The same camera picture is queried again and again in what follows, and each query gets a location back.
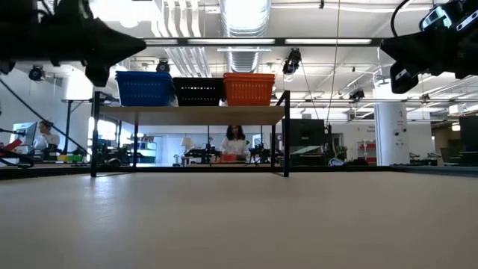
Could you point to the white column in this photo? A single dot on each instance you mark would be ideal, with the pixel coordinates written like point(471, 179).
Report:
point(392, 134)

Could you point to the green potted plant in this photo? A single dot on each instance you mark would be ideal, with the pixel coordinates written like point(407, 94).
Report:
point(341, 153)

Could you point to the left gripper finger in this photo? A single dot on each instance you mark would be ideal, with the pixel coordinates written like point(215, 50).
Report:
point(119, 50)
point(115, 33)

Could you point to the black background robot arm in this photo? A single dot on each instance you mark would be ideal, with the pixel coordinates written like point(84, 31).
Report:
point(263, 154)
point(203, 154)

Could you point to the ceiling light strip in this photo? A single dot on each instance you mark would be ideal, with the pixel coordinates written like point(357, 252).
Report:
point(325, 41)

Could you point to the white ceiling pipes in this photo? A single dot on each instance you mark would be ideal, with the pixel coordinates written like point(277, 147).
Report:
point(183, 63)

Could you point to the red object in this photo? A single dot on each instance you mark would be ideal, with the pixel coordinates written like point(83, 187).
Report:
point(11, 146)

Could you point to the wooden shelf with black frame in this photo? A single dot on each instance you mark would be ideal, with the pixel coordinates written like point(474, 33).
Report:
point(205, 116)

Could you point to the white table lamp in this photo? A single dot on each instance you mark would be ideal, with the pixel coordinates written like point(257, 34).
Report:
point(187, 142)

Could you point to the dark cabinet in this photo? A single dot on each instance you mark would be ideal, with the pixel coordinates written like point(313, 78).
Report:
point(468, 142)
point(306, 134)

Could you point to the silver ceiling duct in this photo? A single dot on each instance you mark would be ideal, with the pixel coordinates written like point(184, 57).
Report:
point(244, 37)

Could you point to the red shelf unit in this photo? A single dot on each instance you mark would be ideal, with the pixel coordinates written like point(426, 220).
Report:
point(367, 149)

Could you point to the black plastic basket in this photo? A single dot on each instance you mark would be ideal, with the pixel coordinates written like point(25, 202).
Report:
point(198, 82)
point(198, 78)
point(198, 97)

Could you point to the computer monitor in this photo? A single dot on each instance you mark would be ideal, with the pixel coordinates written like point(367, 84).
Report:
point(24, 132)

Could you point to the person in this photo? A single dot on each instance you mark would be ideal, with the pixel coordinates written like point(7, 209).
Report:
point(235, 145)
point(46, 140)

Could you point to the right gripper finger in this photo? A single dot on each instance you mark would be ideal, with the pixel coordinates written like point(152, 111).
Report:
point(411, 42)
point(411, 55)

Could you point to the orange plastic basket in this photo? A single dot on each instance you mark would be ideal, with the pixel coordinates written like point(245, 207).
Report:
point(248, 78)
point(248, 95)
point(248, 74)

